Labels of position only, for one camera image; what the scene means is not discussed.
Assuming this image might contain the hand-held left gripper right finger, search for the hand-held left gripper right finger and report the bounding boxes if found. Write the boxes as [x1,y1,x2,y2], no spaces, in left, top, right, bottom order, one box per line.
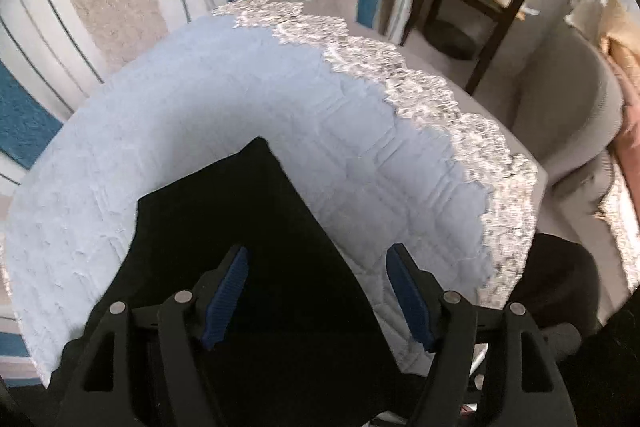
[386,243,573,427]

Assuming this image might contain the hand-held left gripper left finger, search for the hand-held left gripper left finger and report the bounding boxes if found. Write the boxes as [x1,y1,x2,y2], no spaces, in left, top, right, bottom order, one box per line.
[55,244,250,427]

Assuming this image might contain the black pants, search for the black pants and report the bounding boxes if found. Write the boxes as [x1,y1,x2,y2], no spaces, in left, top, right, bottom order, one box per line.
[47,137,431,427]

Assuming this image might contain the dark cloth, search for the dark cloth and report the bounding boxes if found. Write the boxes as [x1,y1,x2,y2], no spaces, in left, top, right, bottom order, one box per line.
[510,232,601,333]

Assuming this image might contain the white lace-edged tablecloth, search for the white lace-edged tablecloth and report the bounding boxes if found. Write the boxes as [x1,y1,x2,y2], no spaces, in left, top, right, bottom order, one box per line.
[0,0,548,388]

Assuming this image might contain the white lace sofa cover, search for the white lace sofa cover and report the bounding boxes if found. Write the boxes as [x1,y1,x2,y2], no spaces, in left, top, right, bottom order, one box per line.
[597,167,640,283]

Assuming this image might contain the grey sofa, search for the grey sofa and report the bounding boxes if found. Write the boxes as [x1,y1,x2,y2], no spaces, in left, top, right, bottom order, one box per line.
[510,22,640,308]

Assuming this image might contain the dark wooden chair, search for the dark wooden chair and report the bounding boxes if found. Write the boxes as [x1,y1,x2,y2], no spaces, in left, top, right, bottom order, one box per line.
[397,0,560,95]

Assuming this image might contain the pink cushion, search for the pink cushion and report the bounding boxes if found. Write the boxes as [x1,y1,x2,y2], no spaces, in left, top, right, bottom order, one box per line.
[605,37,640,168]

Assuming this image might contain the beige cushion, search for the beige cushion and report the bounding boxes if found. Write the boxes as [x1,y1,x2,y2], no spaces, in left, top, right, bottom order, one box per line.
[565,0,640,52]

